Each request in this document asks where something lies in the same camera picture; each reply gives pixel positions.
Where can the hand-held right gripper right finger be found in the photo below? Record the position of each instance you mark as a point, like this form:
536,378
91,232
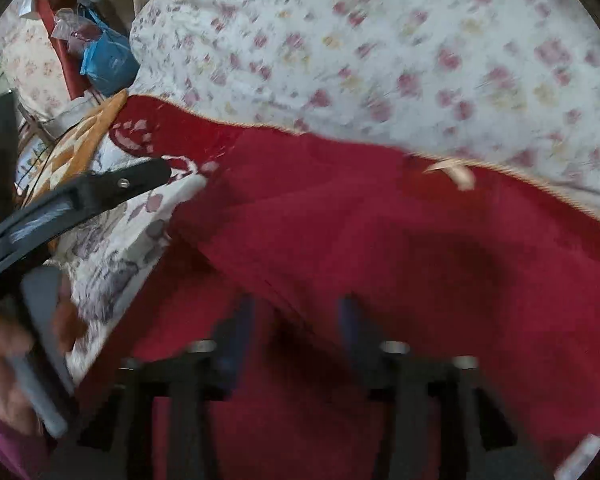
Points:
355,325

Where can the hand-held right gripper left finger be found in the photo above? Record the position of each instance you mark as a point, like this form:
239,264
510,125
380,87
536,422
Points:
240,332

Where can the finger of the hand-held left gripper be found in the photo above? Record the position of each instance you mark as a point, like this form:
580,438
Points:
95,192

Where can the red knit garment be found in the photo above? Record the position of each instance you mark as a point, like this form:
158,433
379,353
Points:
355,240

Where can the person's left forearm purple sleeve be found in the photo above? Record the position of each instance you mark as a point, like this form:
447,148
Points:
5,450

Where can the person's left hand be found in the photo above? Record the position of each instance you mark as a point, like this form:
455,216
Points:
2,360

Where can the red white floral plush blanket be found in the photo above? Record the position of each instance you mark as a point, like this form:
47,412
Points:
120,240

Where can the orange checkered cushion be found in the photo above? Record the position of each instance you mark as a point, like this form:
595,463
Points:
87,135

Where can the red wooden furniture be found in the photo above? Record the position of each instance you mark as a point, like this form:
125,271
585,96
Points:
67,72

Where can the blue plastic bag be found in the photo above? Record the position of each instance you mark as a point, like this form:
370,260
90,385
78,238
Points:
111,60

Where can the pale floral sheet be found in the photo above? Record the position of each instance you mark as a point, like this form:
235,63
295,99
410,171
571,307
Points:
30,70

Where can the clear plastic bag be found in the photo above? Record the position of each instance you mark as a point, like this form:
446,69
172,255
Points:
75,30

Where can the white floral duvet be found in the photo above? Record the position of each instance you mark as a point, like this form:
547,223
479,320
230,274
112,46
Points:
380,60

